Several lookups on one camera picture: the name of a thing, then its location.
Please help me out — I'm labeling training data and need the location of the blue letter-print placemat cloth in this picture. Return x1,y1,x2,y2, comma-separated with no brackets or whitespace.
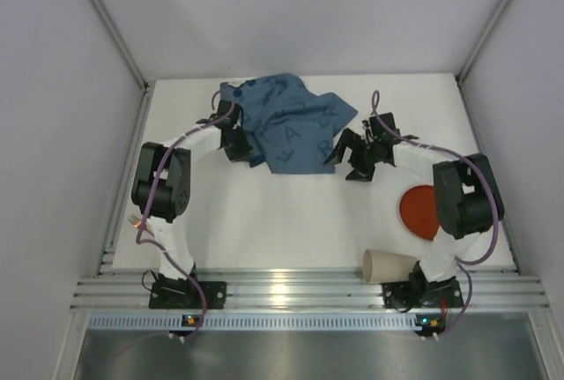
219,73,358,175

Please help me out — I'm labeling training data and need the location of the red round plastic plate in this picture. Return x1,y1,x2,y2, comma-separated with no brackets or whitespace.
399,185,440,242

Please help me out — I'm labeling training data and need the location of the beige paper cup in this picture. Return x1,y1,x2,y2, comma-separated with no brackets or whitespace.
361,250,418,284

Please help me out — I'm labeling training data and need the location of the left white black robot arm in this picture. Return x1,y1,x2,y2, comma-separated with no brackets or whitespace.
131,100,252,282

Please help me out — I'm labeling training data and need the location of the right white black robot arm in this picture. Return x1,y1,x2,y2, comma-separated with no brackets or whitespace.
324,113,505,283

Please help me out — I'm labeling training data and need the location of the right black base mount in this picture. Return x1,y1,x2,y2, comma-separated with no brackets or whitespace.
382,279,464,312

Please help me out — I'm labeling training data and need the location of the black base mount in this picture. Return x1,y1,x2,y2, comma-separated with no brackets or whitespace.
382,279,464,312
148,278,227,309

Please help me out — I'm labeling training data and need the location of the aluminium rail frame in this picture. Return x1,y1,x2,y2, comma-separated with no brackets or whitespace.
70,269,549,312

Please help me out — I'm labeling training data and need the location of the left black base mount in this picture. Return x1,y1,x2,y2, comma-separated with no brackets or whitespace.
148,278,227,309

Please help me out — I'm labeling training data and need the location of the perforated cable tray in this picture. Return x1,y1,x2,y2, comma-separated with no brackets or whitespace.
88,313,442,332

